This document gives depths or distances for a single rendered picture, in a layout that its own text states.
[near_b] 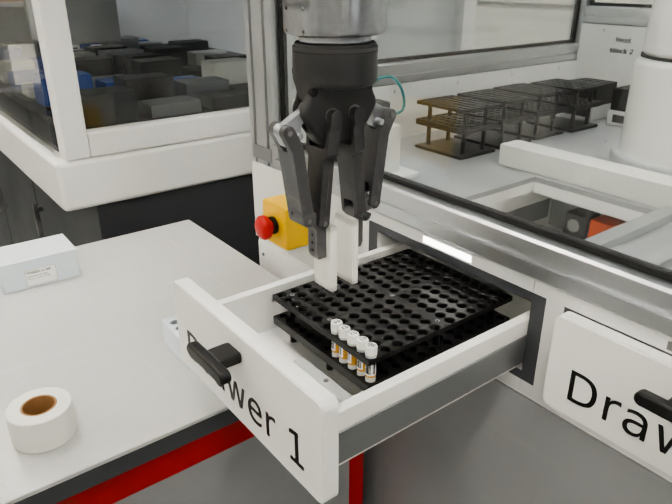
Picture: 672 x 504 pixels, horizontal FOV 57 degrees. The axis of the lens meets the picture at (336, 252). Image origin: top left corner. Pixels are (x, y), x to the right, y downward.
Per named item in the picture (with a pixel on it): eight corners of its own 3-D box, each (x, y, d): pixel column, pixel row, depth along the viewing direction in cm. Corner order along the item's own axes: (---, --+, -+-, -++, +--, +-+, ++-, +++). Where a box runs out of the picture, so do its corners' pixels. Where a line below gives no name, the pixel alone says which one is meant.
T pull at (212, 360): (221, 389, 58) (220, 376, 57) (186, 353, 63) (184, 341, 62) (255, 375, 60) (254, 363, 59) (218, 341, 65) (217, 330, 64)
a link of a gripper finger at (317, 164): (345, 110, 55) (332, 110, 54) (333, 231, 59) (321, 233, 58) (319, 104, 58) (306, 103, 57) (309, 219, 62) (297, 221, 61)
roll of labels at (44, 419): (35, 463, 68) (27, 434, 66) (-1, 438, 72) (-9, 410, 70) (90, 427, 73) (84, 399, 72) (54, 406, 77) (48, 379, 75)
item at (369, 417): (328, 474, 57) (328, 420, 54) (200, 350, 75) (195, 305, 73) (581, 332, 79) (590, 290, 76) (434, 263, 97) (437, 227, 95)
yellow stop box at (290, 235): (283, 253, 100) (282, 210, 97) (260, 239, 105) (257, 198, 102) (309, 245, 102) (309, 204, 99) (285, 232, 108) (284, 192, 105)
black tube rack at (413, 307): (367, 414, 64) (368, 361, 61) (274, 340, 77) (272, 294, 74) (506, 342, 76) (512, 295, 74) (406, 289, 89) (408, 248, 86)
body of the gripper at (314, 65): (346, 32, 59) (346, 129, 63) (270, 37, 54) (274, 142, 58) (400, 38, 54) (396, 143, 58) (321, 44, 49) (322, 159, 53)
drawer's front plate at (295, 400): (323, 507, 55) (322, 406, 51) (181, 359, 76) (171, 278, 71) (339, 498, 56) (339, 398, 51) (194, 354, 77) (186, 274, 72)
